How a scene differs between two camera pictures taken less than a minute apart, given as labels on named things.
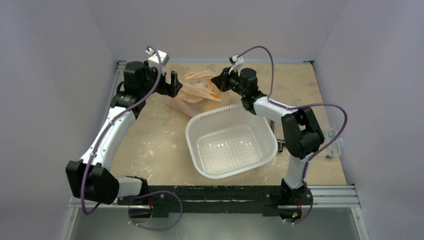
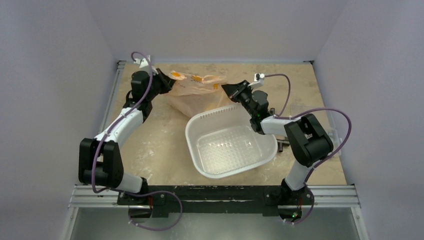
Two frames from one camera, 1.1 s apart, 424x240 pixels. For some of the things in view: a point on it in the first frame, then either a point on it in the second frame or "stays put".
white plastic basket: (229, 140) stays put
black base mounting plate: (209, 199) stays put
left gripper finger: (175, 89) -> (170, 84)
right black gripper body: (227, 79) -> (239, 91)
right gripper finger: (221, 81) -> (231, 89)
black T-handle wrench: (280, 141) stays put
